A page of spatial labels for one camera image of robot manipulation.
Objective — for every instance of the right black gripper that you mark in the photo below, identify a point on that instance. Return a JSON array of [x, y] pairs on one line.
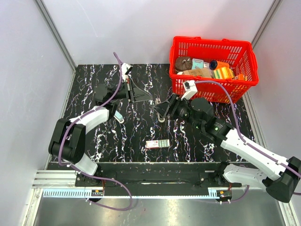
[[176, 102]]

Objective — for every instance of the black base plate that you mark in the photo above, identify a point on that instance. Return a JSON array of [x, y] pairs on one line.
[[165, 190]]

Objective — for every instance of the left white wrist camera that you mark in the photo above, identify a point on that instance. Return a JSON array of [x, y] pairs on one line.
[[126, 70]]

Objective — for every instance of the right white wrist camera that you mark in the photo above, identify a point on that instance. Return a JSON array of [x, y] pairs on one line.
[[190, 89]]

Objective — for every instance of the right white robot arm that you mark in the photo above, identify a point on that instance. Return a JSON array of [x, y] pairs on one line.
[[275, 174]]

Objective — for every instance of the yellow green sticky notes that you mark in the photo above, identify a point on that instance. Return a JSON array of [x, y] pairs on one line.
[[223, 73]]

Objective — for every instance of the teal white box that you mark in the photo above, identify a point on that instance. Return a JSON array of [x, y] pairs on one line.
[[197, 64]]

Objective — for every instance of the orange bottle blue cap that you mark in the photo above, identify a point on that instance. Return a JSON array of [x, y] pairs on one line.
[[214, 65]]

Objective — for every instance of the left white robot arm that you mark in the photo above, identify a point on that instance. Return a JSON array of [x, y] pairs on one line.
[[69, 136]]

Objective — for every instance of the brown round item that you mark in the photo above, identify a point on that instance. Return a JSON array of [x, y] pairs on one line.
[[183, 63]]

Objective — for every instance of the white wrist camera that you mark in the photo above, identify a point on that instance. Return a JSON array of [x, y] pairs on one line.
[[190, 89], [126, 70]]

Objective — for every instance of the red plastic basket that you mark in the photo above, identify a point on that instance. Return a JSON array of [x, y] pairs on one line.
[[238, 54]]

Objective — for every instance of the aluminium frame rail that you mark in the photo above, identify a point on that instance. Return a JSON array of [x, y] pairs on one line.
[[201, 178]]

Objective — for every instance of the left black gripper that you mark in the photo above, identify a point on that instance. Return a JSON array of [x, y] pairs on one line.
[[137, 94]]

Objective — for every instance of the brown cardboard box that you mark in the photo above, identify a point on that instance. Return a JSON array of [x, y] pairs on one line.
[[203, 72]]

